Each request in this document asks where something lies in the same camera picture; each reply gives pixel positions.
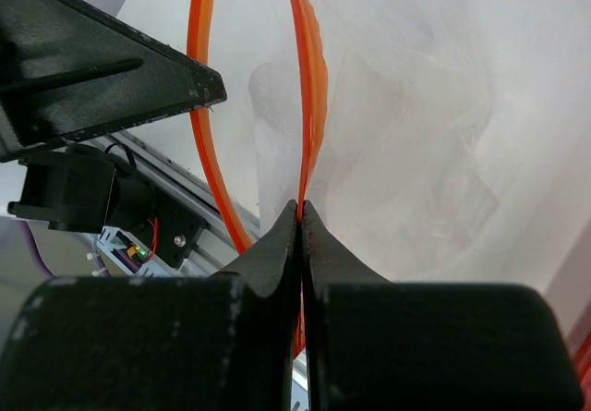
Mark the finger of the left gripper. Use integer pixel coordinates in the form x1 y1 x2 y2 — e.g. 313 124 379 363
1 0 227 162

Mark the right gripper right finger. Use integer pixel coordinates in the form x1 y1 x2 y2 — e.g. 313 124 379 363
301 203 585 410

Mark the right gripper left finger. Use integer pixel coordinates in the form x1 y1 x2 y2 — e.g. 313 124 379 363
1 201 298 410

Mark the clear orange zip top bag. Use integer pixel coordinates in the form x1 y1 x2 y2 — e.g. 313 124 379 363
187 0 590 348

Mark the red plastic tray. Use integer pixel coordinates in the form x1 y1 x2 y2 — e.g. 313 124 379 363
573 333 591 384

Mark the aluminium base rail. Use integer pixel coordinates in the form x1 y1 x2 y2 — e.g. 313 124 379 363
91 131 310 411

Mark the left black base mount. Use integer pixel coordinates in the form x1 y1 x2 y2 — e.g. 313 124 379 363
7 144 206 269

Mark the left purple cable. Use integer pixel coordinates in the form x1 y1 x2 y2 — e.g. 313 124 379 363
18 224 54 279

